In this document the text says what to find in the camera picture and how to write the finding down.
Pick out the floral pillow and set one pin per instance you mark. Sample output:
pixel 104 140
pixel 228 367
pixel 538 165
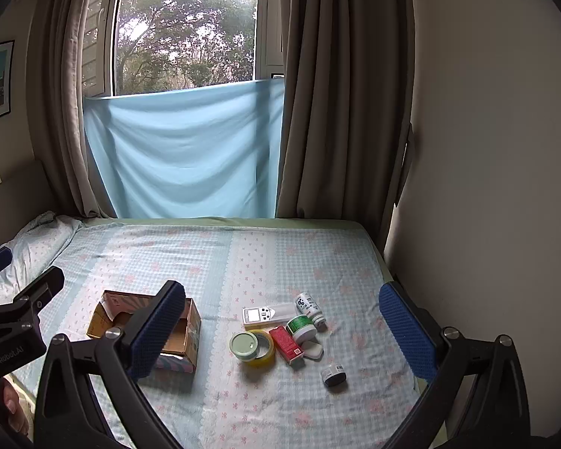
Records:
pixel 32 248

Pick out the small white plastic case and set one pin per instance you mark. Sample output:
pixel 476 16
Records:
pixel 312 351

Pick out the small red carton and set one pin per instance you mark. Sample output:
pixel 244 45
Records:
pixel 287 346

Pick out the window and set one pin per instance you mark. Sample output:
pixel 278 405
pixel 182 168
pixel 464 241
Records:
pixel 182 28

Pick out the grey-brown curtain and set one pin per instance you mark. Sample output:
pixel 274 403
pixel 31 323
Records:
pixel 336 103
pixel 60 103

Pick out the white handheld electronic device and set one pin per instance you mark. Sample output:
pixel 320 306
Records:
pixel 266 315

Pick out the green mattress sheet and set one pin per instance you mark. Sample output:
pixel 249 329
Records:
pixel 262 221

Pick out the light blue hanging cloth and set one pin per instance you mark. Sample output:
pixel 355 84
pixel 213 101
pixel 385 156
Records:
pixel 182 154

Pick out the beige padded headboard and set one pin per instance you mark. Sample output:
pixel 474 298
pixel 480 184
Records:
pixel 14 196

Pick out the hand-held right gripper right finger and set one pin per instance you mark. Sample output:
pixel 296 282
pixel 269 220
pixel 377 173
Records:
pixel 406 332

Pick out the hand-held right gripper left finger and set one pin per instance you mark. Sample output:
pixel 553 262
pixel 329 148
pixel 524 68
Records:
pixel 156 334

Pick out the white pill bottle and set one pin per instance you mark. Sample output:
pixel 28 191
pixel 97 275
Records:
pixel 311 308

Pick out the checked floral bedsheet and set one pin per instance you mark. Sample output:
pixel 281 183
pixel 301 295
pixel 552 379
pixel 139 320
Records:
pixel 243 266

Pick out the person's left hand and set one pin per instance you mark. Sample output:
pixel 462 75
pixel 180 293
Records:
pixel 14 407

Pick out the cardboard box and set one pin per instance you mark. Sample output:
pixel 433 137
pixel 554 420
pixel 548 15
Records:
pixel 187 332

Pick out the round pale green tin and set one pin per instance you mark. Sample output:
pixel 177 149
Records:
pixel 244 346

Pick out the white jar with green lid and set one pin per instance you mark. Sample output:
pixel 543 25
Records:
pixel 301 329

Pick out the yellow tape roll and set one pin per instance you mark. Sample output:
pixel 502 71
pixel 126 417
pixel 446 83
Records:
pixel 264 358

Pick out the white jar with black base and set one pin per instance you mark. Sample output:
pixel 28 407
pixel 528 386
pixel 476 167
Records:
pixel 334 376

